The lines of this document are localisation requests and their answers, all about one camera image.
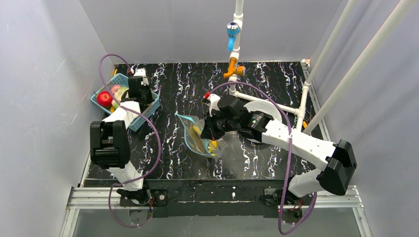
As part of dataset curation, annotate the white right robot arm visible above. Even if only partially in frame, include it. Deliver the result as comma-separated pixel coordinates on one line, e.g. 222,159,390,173
200,94,357,199

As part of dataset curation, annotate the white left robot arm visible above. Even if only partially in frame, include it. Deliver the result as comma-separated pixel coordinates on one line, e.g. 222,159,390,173
90,74,154,192

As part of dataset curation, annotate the pink peach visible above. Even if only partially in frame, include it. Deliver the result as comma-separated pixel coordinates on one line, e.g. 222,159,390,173
110,84,122,95

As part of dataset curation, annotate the red apple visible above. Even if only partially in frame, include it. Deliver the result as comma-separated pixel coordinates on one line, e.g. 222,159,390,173
96,91,113,109

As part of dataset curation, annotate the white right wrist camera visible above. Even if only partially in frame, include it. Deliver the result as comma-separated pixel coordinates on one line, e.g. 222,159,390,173
203,92,221,117

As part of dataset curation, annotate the white pvc pipe frame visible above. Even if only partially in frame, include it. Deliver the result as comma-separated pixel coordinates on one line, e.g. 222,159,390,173
228,0,419,135

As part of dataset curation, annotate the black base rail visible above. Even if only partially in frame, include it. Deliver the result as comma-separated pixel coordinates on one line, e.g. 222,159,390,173
115,179,331,219

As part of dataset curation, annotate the yellow banana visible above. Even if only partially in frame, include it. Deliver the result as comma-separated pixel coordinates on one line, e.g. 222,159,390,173
191,125,218,157

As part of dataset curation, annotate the blue plastic basket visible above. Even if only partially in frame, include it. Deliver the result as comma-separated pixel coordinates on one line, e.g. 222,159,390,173
90,73,160,132

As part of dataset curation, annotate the clear zip top bag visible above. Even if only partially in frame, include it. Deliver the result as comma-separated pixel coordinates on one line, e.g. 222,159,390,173
174,112,228,159

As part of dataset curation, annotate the white perforated spool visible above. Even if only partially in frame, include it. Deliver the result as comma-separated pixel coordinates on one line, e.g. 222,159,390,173
244,101,282,122

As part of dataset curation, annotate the green white cabbage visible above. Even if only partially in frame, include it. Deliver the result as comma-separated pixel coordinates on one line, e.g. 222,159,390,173
112,86,129,110

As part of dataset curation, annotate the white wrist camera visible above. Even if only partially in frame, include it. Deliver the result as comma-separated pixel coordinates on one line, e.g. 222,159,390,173
203,92,221,117
131,68,149,86

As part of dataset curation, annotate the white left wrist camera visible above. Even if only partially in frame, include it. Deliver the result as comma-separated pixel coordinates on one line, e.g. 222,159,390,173
131,68,149,86

